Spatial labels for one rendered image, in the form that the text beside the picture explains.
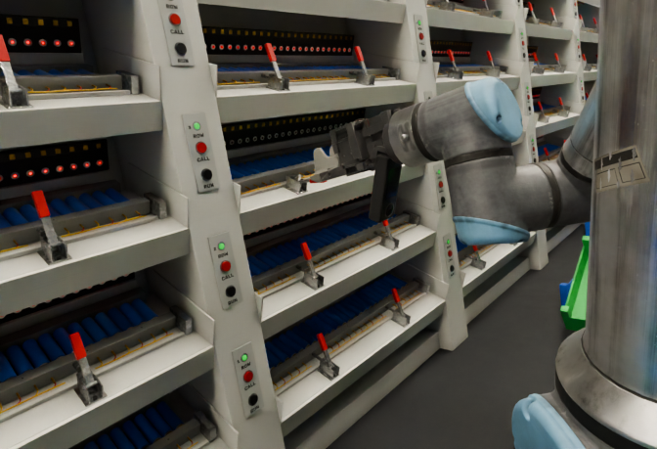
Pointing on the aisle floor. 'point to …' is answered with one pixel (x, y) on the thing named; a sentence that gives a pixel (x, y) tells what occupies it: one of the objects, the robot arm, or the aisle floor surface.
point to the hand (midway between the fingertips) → (320, 179)
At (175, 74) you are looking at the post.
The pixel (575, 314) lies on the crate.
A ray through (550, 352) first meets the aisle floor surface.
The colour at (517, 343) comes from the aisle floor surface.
